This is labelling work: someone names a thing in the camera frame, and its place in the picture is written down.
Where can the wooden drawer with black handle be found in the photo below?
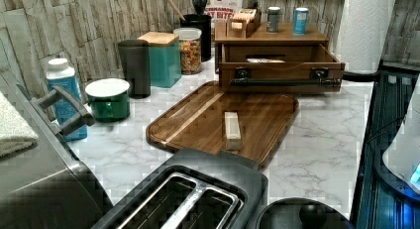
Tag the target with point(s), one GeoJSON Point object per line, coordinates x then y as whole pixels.
{"type": "Point", "coordinates": [307, 70]}

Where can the white paper inside drawer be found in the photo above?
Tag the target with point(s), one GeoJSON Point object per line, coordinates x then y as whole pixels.
{"type": "Point", "coordinates": [264, 60]}

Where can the wooden drawer cabinet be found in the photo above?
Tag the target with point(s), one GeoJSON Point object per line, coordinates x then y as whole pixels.
{"type": "Point", "coordinates": [229, 43]}

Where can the wooden cutting board tray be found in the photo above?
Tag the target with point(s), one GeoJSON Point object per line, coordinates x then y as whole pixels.
{"type": "Point", "coordinates": [198, 122]}

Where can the small light wooden block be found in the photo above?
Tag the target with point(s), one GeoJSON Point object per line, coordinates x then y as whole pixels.
{"type": "Point", "coordinates": [232, 131]}

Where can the teal canister with wooden lid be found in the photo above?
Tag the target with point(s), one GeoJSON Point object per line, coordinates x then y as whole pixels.
{"type": "Point", "coordinates": [164, 58]}

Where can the clear jar of coloured pasta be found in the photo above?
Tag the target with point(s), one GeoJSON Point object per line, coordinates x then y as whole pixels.
{"type": "Point", "coordinates": [190, 49]}

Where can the black two-slot toaster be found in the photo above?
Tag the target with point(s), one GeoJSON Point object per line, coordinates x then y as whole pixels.
{"type": "Point", "coordinates": [191, 190]}

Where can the black utensil holder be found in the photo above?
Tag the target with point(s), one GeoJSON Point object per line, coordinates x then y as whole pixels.
{"type": "Point", "coordinates": [203, 23]}

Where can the small wooden caddy box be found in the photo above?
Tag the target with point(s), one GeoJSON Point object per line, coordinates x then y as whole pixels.
{"type": "Point", "coordinates": [244, 23]}

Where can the dark grey cylindrical canister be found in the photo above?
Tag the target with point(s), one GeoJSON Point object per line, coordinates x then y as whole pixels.
{"type": "Point", "coordinates": [134, 57]}

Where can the green pot with white lid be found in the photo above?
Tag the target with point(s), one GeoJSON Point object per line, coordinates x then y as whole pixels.
{"type": "Point", "coordinates": [108, 99]}

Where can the cinnamon oat bites cereal box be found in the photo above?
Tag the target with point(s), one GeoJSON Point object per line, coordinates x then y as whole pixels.
{"type": "Point", "coordinates": [222, 9]}

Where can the grey tin can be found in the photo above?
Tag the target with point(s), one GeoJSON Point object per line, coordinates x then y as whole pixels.
{"type": "Point", "coordinates": [272, 19]}

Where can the blue tin can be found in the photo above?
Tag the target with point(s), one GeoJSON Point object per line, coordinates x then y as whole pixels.
{"type": "Point", "coordinates": [300, 20]}

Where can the black round lid with knob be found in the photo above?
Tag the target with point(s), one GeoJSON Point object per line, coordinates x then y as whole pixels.
{"type": "Point", "coordinates": [301, 213]}

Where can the black paper towel holder base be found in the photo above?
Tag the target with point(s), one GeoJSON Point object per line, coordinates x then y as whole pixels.
{"type": "Point", "coordinates": [361, 77]}

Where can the white paper towel roll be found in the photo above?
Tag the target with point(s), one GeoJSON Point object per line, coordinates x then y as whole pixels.
{"type": "Point", "coordinates": [362, 34]}

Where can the white folded towel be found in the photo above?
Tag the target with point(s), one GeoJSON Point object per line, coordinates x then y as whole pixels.
{"type": "Point", "coordinates": [15, 132]}

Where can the dark dish drying rack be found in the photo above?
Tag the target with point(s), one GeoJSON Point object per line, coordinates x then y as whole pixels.
{"type": "Point", "coordinates": [381, 199]}

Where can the wooden spoon handle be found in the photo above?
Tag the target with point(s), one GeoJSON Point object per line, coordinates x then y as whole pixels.
{"type": "Point", "coordinates": [176, 10]}

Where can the grey oven appliance with handle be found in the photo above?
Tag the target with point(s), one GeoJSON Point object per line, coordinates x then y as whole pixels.
{"type": "Point", "coordinates": [46, 186]}

